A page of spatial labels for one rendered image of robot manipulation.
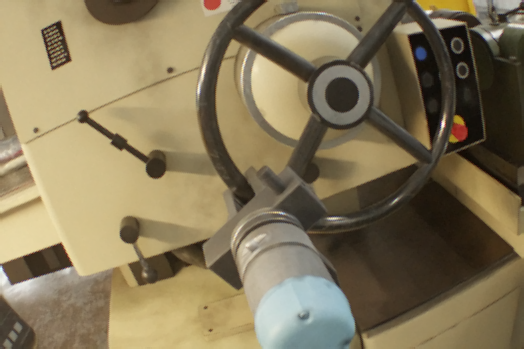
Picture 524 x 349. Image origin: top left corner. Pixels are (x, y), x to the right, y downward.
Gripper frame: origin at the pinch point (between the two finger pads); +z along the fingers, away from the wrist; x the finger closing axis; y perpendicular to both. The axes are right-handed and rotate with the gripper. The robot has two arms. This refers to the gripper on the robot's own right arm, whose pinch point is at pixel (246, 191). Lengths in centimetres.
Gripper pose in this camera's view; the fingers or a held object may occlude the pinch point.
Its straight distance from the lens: 63.2
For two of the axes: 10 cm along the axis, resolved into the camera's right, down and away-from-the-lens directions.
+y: -6.7, -6.4, -3.8
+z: -1.8, -3.6, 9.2
